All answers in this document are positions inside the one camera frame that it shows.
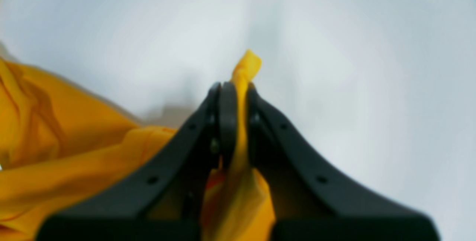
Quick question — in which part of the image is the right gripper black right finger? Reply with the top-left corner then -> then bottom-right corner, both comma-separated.
246,84 -> 440,241

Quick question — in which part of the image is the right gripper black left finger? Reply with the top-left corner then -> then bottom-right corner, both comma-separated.
36,82 -> 237,241

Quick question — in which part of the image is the orange T-shirt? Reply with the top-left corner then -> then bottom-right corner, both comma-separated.
0,51 -> 275,241

